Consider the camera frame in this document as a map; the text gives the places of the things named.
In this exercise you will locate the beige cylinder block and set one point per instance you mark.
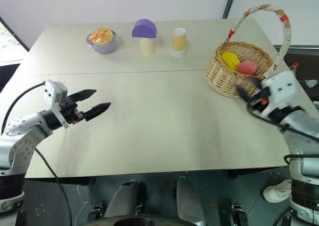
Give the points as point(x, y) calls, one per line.
point(146, 46)

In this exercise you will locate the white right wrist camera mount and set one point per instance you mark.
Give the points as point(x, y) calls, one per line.
point(280, 86)

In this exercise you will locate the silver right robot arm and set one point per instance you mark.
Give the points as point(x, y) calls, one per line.
point(302, 146)

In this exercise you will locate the small red floor piece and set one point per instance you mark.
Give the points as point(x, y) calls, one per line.
point(212, 204)

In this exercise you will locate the red-capped bottle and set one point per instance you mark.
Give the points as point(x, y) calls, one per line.
point(295, 66)

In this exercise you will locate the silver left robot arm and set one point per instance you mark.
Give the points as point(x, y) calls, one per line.
point(22, 146)

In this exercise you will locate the dark round robot waist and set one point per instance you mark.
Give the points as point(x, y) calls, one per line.
point(142, 221)

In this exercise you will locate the white sneaker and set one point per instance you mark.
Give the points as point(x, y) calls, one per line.
point(276, 191)

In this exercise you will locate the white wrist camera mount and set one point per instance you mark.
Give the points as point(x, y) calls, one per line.
point(280, 86)
point(53, 91)

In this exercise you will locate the pink peach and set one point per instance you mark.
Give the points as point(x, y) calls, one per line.
point(246, 66)

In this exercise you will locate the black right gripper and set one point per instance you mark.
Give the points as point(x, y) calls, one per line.
point(259, 99)

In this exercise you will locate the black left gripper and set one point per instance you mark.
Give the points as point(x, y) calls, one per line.
point(71, 110)

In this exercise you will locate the stacked paper cups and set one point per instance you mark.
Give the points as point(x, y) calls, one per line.
point(178, 42)

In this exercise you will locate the yellow fruit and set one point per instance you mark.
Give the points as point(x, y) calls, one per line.
point(230, 59)

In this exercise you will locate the plastic-wrapped orange bun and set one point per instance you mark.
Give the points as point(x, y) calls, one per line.
point(101, 36)

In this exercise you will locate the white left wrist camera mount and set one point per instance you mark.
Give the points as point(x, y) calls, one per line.
point(53, 91)

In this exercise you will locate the purple bowl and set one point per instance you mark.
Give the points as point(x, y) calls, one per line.
point(106, 46)

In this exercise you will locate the purple half-round block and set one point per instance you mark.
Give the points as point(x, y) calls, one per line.
point(144, 29)

